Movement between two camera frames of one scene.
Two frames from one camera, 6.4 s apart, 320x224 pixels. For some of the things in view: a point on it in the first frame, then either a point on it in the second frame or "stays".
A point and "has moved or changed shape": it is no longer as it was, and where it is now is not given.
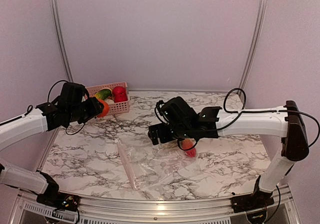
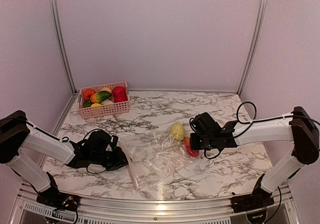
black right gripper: x=154 y=136 → x=194 y=145
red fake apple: x=119 y=92 stays
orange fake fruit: x=105 y=109 has moved or changed shape
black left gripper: x=94 y=108 → x=119 y=162
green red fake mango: x=103 y=94 stays
